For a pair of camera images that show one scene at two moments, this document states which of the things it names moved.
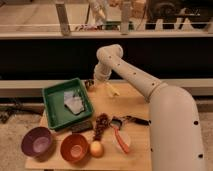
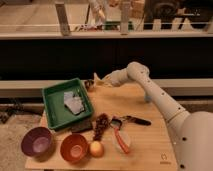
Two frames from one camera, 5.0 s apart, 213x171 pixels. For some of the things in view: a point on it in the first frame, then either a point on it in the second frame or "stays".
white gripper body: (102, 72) → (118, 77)
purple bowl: (37, 143) stays
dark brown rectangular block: (85, 126) stays
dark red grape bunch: (102, 120) stays
